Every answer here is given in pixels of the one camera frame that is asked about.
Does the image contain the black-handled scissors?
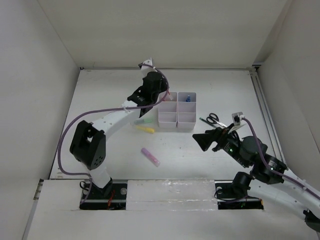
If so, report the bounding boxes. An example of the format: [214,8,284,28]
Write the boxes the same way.
[206,112,227,128]

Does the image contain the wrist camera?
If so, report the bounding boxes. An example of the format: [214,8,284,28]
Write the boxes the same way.
[230,112,246,132]
[138,57,156,77]

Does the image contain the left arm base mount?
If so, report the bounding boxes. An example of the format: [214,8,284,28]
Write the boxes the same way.
[79,180,128,211]

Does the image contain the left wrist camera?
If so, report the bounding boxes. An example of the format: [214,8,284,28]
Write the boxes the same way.
[138,57,156,77]

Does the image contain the pink highlighter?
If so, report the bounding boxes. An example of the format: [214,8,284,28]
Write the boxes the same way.
[141,148,160,167]

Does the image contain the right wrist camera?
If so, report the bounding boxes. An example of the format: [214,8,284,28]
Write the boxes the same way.
[230,112,246,132]

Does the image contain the yellow highlighter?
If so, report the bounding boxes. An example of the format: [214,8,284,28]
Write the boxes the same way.
[136,125,155,134]

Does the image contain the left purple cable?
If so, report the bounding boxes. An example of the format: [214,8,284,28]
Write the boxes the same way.
[56,63,171,176]

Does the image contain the aluminium rail right side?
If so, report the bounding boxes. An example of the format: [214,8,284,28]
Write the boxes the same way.
[248,65,286,163]

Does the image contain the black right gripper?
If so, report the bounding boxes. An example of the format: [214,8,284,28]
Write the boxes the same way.
[191,122,249,168]

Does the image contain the red gel pen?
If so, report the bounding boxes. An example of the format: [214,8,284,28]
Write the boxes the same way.
[166,92,174,102]

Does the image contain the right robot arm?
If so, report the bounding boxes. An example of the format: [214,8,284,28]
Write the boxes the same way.
[192,124,320,232]

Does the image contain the green highlighter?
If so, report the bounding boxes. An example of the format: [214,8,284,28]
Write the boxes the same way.
[133,118,153,125]

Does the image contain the green gel pen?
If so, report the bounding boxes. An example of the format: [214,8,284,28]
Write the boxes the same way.
[199,117,216,128]

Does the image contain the white six-compartment organizer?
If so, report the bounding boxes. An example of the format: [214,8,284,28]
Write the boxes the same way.
[158,91,197,130]

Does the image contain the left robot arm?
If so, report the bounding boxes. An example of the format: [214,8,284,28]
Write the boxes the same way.
[69,71,168,199]

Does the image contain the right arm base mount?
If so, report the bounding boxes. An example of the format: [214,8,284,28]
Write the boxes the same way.
[214,180,264,210]

